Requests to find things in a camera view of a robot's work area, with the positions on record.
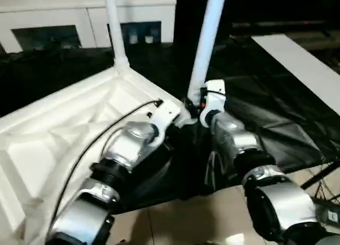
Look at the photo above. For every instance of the white plastic table top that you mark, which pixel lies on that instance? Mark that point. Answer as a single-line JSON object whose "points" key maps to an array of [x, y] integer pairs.
{"points": [[53, 122]]}

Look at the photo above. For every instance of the black work mat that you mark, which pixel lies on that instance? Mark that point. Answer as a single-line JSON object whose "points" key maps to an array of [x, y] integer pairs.
{"points": [[265, 109]]}

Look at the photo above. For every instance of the white plastic table leg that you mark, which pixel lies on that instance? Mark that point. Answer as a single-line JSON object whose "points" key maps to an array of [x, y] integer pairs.
{"points": [[207, 43], [115, 24]]}

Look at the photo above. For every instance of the dark thin rod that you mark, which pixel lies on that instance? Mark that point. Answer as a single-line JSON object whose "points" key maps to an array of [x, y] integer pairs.
{"points": [[318, 176]]}

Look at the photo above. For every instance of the white glass-door cabinet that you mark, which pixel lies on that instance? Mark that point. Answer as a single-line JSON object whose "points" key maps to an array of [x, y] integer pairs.
{"points": [[53, 3]]}

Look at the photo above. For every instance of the white flat panel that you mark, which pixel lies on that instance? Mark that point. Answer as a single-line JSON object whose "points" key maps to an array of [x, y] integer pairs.
{"points": [[292, 59]]}

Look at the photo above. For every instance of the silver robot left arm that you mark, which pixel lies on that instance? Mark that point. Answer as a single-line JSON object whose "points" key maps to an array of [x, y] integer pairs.
{"points": [[127, 144]]}

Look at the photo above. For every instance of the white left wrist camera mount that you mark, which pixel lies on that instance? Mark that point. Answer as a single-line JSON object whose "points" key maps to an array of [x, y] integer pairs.
{"points": [[167, 110]]}

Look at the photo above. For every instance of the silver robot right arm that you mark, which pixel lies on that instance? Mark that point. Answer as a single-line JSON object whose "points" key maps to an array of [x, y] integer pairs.
{"points": [[239, 138]]}

